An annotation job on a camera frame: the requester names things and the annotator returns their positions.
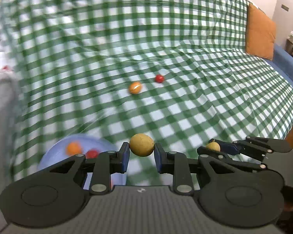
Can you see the white patterned pillow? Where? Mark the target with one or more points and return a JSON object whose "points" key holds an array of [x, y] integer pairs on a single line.
{"points": [[0, 58]]}

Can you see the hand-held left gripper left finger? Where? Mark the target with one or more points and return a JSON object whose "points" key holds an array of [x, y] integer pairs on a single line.
{"points": [[126, 158]]}

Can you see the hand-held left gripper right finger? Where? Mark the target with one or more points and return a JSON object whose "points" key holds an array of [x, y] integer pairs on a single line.
{"points": [[158, 158]]}

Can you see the small yellow-green fruit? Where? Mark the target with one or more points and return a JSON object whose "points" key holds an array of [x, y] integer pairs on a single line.
{"points": [[141, 144], [213, 146]]}

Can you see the light blue plate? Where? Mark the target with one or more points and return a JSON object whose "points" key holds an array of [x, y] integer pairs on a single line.
{"points": [[56, 148]]}

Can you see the wall switch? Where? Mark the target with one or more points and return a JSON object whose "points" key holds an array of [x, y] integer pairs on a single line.
{"points": [[285, 7]]}

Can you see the small orange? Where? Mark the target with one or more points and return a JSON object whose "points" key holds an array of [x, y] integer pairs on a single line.
{"points": [[135, 88], [74, 148]]}

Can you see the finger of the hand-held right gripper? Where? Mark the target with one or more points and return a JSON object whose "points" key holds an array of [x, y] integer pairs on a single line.
{"points": [[234, 162], [228, 147]]}

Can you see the green checked cloth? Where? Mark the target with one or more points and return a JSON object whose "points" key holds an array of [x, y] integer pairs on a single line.
{"points": [[185, 29]]}

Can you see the blue sofa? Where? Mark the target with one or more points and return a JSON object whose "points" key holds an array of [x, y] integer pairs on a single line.
{"points": [[288, 68]]}

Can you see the grey cloth cover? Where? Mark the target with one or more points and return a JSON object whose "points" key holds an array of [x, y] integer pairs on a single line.
{"points": [[2, 126]]}

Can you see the small red fruit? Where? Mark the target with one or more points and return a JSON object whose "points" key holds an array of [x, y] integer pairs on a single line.
{"points": [[159, 78], [91, 153]]}

